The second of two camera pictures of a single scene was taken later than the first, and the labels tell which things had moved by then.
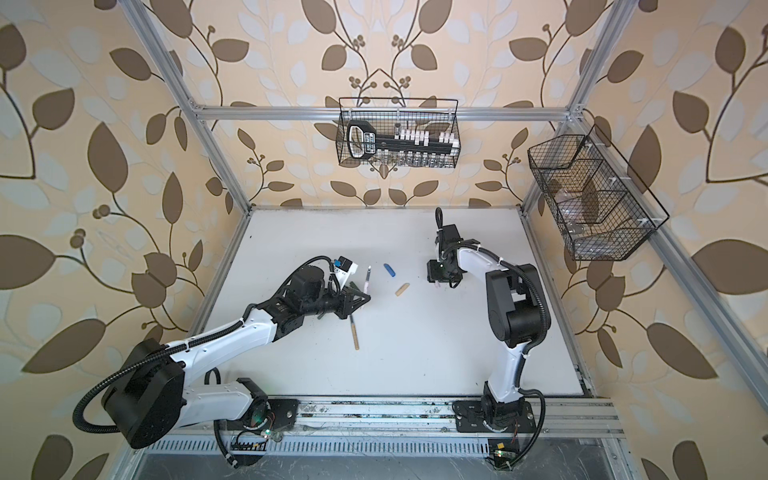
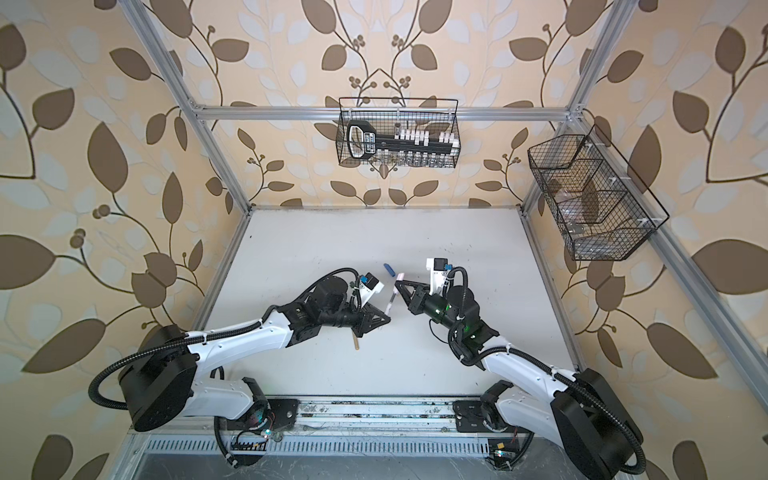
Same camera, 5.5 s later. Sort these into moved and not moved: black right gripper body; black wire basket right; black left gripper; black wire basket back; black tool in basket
Moved: black right gripper body; black left gripper
Not moved: black wire basket back; black tool in basket; black wire basket right
